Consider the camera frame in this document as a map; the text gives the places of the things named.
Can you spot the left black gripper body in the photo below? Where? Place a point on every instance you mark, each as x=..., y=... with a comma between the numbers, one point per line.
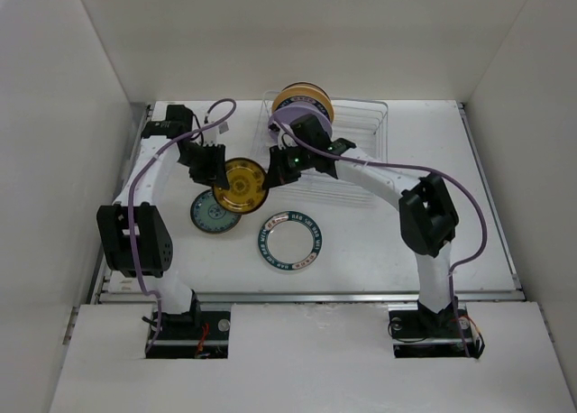
x=198, y=159

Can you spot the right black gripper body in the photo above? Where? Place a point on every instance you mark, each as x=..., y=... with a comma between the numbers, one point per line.
x=297, y=160

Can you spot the lilac plastic plate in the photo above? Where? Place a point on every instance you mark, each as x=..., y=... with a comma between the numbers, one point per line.
x=290, y=113

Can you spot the amber patterned plate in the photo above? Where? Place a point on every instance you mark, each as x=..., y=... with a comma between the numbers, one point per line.
x=246, y=193
x=325, y=106

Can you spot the teal patterned plate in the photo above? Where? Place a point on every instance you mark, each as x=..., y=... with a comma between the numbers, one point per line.
x=211, y=218

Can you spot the white plate green rim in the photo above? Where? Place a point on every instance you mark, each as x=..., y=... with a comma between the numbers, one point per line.
x=289, y=242

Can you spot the beige plastic plate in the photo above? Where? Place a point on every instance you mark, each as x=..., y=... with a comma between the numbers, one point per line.
x=305, y=89

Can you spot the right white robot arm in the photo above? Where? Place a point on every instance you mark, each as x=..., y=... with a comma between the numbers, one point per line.
x=426, y=213

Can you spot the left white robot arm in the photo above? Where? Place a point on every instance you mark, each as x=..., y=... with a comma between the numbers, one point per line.
x=135, y=239

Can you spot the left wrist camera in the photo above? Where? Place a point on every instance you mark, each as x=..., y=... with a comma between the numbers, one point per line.
x=211, y=136

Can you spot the aluminium front rail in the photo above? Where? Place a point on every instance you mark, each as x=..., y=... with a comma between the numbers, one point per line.
x=310, y=297

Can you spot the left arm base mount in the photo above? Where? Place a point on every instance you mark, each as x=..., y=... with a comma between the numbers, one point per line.
x=201, y=334

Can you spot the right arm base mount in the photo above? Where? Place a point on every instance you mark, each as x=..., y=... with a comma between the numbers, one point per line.
x=417, y=333

